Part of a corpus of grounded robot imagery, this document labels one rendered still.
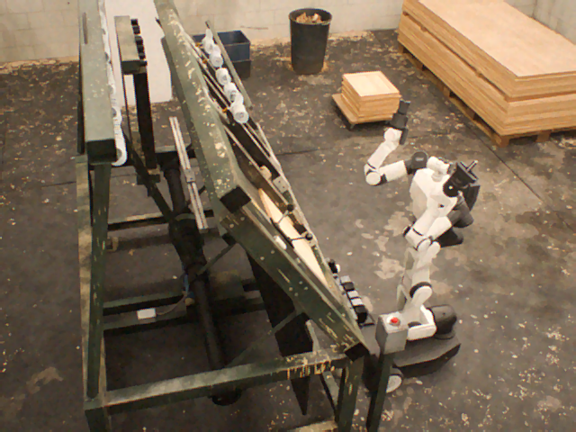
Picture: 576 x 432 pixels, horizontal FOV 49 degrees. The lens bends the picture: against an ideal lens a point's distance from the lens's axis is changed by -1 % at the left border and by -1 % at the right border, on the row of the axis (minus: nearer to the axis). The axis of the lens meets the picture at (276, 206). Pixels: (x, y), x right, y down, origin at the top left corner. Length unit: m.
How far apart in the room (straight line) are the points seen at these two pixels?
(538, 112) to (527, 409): 3.34
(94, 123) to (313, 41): 5.45
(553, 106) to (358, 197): 2.28
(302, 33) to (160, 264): 3.59
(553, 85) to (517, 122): 0.48
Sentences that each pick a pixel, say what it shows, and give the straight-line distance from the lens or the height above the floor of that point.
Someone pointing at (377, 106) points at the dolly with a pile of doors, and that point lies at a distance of 6.53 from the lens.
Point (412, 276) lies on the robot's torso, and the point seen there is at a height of 0.76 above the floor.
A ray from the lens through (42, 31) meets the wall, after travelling 8.22.
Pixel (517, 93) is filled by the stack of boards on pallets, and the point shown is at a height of 0.61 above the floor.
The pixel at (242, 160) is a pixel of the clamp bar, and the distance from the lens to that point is 3.20.
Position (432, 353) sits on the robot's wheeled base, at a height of 0.17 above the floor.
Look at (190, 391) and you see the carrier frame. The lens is 3.16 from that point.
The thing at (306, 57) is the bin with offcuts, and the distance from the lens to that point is 7.60.
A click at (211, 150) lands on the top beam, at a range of 2.60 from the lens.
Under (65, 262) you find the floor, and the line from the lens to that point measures 5.10.
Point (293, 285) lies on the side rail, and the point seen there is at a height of 1.36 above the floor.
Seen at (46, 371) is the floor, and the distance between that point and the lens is 4.39.
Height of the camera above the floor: 3.30
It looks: 37 degrees down
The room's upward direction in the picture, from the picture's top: 2 degrees clockwise
